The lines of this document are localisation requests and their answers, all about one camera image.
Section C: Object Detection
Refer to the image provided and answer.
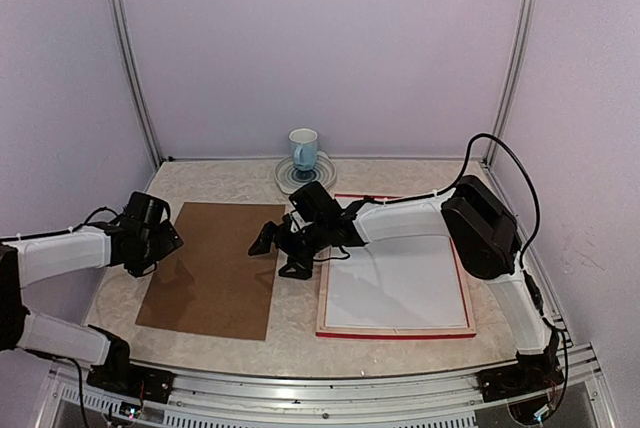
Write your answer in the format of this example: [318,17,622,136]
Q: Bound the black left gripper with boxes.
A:
[126,219,183,278]

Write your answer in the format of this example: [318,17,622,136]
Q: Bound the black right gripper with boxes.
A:
[248,219,329,279]

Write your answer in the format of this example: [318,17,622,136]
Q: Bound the brown cardboard backing board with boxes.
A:
[136,202,285,341]

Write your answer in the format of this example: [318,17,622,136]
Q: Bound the red wooden picture frame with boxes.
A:
[314,192,477,340]

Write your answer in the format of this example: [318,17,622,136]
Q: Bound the cat photo print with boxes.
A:
[323,195,471,329]

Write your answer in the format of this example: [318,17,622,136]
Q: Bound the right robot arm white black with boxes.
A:
[248,175,569,399]

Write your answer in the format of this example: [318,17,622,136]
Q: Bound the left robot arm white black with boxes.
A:
[1,220,183,393]

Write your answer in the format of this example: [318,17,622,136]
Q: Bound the striped ceramic plate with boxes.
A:
[274,151,337,195]

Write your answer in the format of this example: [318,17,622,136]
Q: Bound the light blue ceramic mug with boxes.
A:
[288,128,318,171]

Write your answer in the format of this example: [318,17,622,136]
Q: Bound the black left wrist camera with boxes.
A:
[120,191,171,234]

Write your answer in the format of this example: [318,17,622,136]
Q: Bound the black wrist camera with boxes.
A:
[289,181,343,229]
[120,191,171,234]

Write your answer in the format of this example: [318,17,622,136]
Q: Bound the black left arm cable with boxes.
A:
[0,205,126,244]

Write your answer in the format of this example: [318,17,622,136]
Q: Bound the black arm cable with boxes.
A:
[379,132,574,399]
[0,205,126,244]

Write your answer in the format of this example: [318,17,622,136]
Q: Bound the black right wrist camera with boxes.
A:
[289,181,343,229]

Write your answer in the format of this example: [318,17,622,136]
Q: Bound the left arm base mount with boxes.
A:
[87,364,176,404]

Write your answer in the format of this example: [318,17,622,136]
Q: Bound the left aluminium corner post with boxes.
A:
[108,0,163,169]

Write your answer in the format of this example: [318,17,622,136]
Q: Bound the aluminium corner post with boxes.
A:
[492,0,536,139]
[108,0,163,169]

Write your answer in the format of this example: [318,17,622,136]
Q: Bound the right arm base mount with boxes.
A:
[477,349,567,426]

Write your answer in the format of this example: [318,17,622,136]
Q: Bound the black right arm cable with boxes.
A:
[379,132,574,399]

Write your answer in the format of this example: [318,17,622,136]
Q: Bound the aluminium front rail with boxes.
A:
[28,344,619,427]

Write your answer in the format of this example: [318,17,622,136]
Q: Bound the right aluminium corner post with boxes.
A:
[492,0,536,139]

